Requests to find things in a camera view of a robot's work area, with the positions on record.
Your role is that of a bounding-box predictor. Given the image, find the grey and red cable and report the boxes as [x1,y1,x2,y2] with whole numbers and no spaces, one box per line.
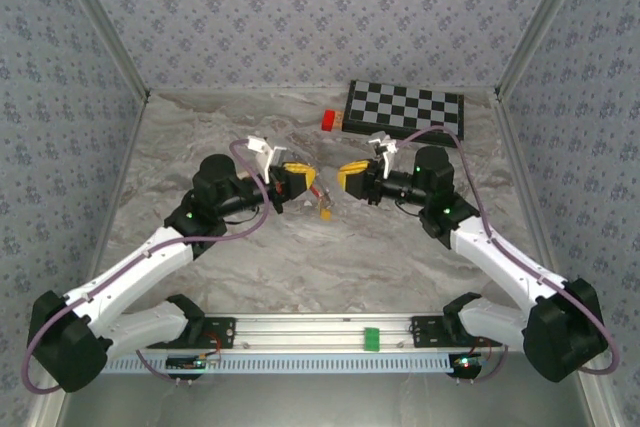
[305,184,335,208]

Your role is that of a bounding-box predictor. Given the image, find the black and white chessboard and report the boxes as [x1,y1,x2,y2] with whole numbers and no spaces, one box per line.
[341,79,465,149]

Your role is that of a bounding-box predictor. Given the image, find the left circuit board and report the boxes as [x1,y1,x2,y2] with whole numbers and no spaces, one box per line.
[166,354,209,373]

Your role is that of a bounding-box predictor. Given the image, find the circuit board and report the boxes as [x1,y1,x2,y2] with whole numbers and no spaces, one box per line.
[449,352,486,374]
[166,354,209,373]

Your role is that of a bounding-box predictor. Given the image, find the right circuit board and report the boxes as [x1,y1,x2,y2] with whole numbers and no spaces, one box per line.
[449,352,486,374]

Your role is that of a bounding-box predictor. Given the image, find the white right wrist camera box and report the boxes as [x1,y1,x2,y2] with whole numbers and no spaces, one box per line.
[367,130,399,171]

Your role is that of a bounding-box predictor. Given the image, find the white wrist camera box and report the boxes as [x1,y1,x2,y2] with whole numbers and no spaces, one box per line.
[247,135,289,184]
[367,130,399,171]

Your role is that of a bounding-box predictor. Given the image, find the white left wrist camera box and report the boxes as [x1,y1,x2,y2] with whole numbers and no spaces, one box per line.
[247,135,289,184]

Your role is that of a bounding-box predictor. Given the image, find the aluminium table side rail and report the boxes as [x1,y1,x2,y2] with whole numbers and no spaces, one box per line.
[489,89,571,288]
[82,91,151,293]

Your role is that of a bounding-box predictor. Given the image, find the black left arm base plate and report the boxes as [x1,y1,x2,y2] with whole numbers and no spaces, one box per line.
[144,315,237,350]

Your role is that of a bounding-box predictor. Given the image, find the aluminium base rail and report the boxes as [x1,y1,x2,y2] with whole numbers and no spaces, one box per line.
[144,312,531,353]

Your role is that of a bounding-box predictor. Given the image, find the thin red wire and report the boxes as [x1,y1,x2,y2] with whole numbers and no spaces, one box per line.
[202,330,225,364]
[472,332,495,364]

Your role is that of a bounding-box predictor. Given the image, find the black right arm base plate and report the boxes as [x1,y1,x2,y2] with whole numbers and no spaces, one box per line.
[410,315,504,348]

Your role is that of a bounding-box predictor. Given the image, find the pale blue slotted cable duct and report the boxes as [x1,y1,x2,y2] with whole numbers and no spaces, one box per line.
[102,352,454,375]

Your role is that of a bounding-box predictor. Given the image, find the aluminium frame post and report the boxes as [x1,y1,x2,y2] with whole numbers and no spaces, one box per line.
[49,0,152,101]
[494,0,596,101]

